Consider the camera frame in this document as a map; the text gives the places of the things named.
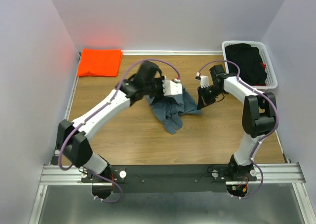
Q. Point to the folded orange t-shirt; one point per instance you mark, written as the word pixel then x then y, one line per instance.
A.
pixel 99 63

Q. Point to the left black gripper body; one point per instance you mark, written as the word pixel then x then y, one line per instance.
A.
pixel 156 90

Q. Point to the blue-grey t-shirt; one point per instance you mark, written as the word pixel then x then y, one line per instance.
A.
pixel 168 110

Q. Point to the red garment in basket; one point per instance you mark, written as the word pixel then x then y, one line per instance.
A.
pixel 260 74

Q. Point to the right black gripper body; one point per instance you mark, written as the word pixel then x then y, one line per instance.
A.
pixel 209 94

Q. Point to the white laundry basket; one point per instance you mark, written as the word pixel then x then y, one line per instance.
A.
pixel 271 81

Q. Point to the black t-shirt in basket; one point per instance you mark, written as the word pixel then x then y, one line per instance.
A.
pixel 246 57

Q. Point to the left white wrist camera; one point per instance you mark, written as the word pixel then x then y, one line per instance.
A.
pixel 171 87

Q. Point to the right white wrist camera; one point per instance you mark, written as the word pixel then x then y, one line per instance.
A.
pixel 203 80

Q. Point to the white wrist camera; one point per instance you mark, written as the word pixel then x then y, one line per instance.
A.
pixel 203 80
pixel 171 87

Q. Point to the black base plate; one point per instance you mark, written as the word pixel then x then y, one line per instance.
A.
pixel 170 179

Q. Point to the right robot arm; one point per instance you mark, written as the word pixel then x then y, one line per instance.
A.
pixel 259 115

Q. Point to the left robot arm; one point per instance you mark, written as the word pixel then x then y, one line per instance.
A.
pixel 73 137

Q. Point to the aluminium rail frame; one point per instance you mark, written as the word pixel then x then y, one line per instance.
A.
pixel 132 138

